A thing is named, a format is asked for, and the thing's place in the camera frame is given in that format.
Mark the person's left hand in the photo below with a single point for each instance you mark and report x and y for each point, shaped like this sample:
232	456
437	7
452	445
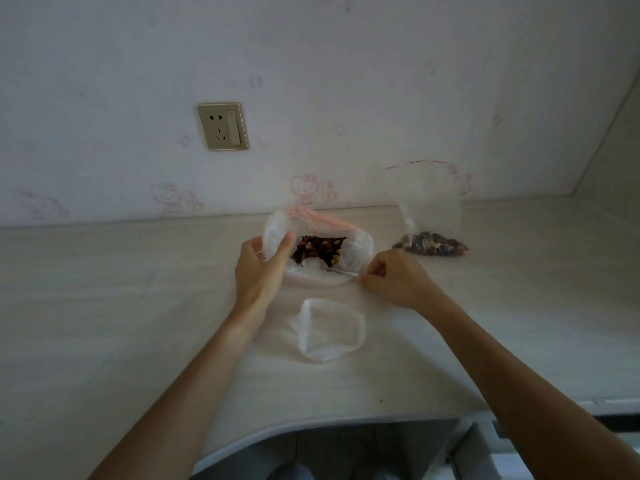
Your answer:
257	279

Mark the person's right forearm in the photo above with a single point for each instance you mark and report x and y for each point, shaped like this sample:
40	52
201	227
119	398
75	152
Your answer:
525	394

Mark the small empty clear plastic bag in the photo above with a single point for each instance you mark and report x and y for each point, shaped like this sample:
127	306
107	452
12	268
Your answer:
330	329

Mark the clear zip bag with nuts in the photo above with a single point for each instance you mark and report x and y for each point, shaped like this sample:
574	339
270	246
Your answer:
426	214

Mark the person's right fingers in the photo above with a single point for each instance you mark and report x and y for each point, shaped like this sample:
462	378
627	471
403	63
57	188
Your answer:
374	272

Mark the dried fruit nut mix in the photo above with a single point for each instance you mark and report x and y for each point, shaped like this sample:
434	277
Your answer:
318	248

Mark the person's left thumb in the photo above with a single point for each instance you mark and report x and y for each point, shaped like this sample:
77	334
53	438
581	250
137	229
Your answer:
281	248

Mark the beige wall socket with switch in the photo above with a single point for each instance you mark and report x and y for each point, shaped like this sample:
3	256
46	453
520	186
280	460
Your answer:
222	126

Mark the person's left forearm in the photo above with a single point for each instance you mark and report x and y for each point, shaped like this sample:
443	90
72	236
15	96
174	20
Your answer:
180	399

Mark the person's right hand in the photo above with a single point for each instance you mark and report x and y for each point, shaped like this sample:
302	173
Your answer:
400	284

